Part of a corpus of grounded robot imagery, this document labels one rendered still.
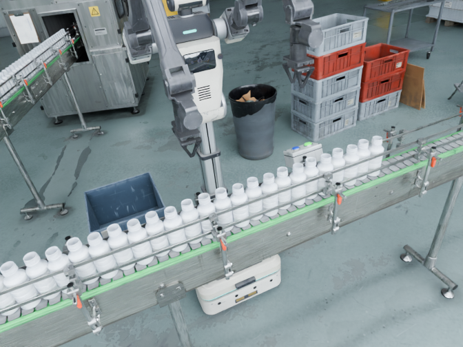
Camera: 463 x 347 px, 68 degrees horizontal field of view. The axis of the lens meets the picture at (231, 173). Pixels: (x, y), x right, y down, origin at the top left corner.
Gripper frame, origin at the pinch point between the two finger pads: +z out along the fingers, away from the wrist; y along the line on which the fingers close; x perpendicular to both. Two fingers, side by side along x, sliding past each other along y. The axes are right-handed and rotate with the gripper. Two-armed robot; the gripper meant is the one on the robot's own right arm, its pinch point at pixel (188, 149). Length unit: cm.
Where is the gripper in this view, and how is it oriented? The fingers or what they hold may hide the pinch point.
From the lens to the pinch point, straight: 115.6
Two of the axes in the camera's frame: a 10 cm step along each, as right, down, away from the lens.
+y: 4.1, 6.1, -6.8
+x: 9.1, -3.0, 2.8
